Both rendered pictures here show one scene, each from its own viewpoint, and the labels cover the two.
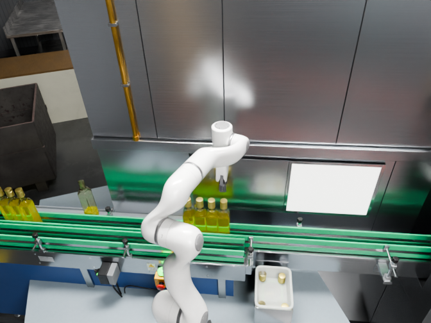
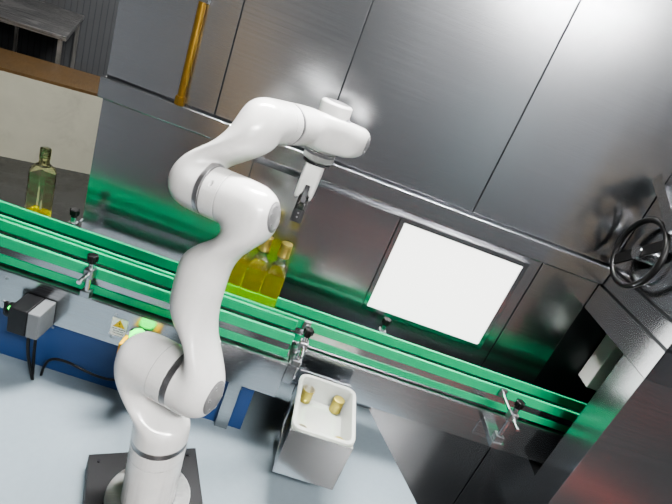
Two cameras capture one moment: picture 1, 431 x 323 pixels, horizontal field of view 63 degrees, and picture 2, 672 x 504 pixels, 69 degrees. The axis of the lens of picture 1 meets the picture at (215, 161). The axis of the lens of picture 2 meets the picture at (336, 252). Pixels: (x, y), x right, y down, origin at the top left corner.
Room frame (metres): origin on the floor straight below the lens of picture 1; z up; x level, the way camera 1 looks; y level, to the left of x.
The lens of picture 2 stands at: (-0.08, 0.13, 1.90)
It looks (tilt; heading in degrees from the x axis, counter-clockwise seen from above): 22 degrees down; 347
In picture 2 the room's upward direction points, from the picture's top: 22 degrees clockwise
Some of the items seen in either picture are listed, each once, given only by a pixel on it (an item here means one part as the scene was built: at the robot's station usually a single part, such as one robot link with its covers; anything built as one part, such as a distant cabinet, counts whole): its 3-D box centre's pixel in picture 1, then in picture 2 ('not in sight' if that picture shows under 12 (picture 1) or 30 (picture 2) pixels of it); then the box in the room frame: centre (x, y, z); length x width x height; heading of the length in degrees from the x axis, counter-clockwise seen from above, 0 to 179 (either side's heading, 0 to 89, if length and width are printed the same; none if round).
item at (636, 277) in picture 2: not in sight; (643, 254); (1.11, -0.98, 1.66); 0.21 x 0.05 x 0.21; 172
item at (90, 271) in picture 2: (126, 252); (85, 280); (1.10, 0.45, 1.11); 0.07 x 0.04 x 0.13; 172
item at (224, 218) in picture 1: (224, 225); (269, 293); (1.21, -0.03, 1.16); 0.06 x 0.06 x 0.21; 82
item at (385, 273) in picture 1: (387, 268); (500, 424); (0.99, -0.78, 1.07); 0.17 x 0.05 x 0.23; 172
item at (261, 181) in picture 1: (281, 186); (374, 260); (1.31, -0.32, 1.32); 0.90 x 0.03 x 0.34; 82
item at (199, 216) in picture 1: (201, 223); (232, 280); (1.23, 0.08, 1.16); 0.06 x 0.06 x 0.21; 83
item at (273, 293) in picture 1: (272, 291); (321, 417); (0.96, -0.25, 0.97); 0.22 x 0.17 x 0.09; 172
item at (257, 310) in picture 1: (272, 291); (316, 423); (0.98, -0.25, 0.92); 0.27 x 0.17 x 0.15; 172
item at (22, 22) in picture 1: (48, 40); (33, 51); (6.10, 2.75, 0.54); 1.98 x 0.75 x 1.07; 16
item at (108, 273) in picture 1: (108, 273); (31, 316); (1.10, 0.57, 0.96); 0.08 x 0.08 x 0.08; 82
